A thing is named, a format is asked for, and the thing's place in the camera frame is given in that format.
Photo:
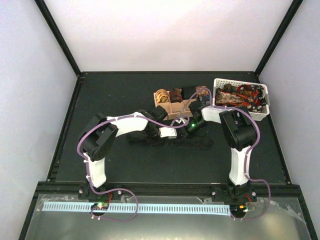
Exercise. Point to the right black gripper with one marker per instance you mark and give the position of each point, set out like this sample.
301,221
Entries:
183,130

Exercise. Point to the long black tie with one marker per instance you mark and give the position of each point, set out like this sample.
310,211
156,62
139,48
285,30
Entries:
195,142

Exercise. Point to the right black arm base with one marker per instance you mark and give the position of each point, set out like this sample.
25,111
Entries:
233,194

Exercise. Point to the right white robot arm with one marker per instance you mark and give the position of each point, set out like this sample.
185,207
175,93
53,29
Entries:
240,131

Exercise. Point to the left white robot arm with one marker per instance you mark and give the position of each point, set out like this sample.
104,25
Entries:
101,132

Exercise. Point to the pile of patterned ties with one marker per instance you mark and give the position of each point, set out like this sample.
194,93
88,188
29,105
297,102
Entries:
249,95

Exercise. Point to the wooden compartment tray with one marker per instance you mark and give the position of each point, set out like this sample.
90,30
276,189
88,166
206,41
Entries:
173,109

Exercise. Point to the blue patterned rolled tie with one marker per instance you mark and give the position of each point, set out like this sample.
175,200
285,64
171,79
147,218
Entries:
205,100

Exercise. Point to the dark red rolled tie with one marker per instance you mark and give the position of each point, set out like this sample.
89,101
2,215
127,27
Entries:
175,95

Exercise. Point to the black rolled tie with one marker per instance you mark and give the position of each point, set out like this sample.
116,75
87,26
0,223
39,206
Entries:
187,92

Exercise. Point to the yellow rolled tie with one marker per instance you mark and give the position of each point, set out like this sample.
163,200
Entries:
162,96

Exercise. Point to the brown patterned rolled tie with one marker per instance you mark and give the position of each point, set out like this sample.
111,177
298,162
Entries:
201,90

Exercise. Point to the white plastic basket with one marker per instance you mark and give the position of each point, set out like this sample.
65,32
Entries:
219,83

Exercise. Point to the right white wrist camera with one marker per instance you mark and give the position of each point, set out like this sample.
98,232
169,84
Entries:
181,120

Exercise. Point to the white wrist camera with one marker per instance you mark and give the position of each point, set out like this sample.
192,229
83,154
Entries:
181,120
168,132

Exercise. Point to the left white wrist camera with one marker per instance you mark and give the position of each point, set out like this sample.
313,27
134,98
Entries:
168,132

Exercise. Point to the light blue slotted cable duct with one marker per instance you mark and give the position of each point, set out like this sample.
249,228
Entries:
141,208

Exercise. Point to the black frame post right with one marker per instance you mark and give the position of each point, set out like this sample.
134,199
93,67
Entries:
283,26

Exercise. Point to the black frame post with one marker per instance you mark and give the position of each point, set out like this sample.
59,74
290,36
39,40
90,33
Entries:
283,26
44,10

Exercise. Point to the black frame post left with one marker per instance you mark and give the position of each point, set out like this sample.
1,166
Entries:
44,10

